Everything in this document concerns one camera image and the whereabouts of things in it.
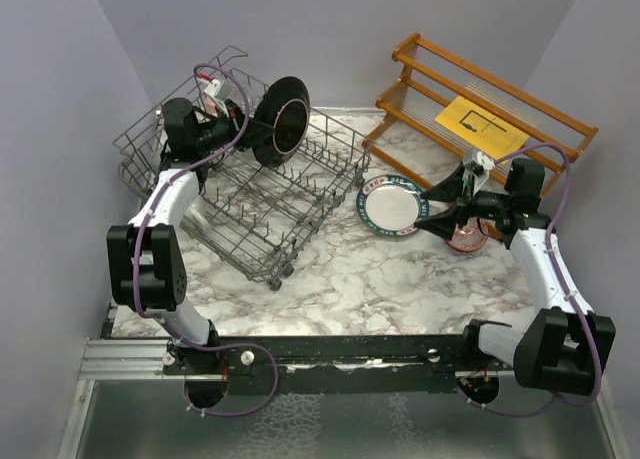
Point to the yellow paper card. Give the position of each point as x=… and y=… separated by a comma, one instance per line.
x=481, y=128

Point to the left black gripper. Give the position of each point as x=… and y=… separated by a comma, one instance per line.
x=233, y=118

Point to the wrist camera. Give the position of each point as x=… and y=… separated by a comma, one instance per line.
x=478, y=166
x=215, y=89

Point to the black mounting base bar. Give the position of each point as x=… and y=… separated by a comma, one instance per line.
x=333, y=364

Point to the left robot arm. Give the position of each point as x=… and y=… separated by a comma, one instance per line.
x=147, y=271

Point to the blue rimmed white plate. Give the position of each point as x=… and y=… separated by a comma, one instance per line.
x=390, y=205

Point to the black rimmed cream plate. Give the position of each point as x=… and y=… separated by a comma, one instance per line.
x=286, y=107

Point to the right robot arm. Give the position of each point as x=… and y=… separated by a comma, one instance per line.
x=566, y=346

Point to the red patterned glass bowl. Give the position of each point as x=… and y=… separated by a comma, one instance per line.
x=471, y=237

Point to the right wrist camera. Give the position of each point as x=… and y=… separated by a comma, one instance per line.
x=478, y=166

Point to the orange wooden shelf rack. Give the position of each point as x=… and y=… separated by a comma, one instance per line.
x=432, y=77

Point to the pink cream mug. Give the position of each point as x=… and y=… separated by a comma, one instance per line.
x=210, y=106

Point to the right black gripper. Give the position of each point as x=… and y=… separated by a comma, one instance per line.
x=444, y=224

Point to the white grey mug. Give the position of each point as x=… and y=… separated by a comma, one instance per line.
x=196, y=214

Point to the grey wire dish rack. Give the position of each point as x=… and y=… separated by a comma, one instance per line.
x=259, y=218

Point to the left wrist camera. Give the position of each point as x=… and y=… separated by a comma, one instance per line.
x=215, y=89

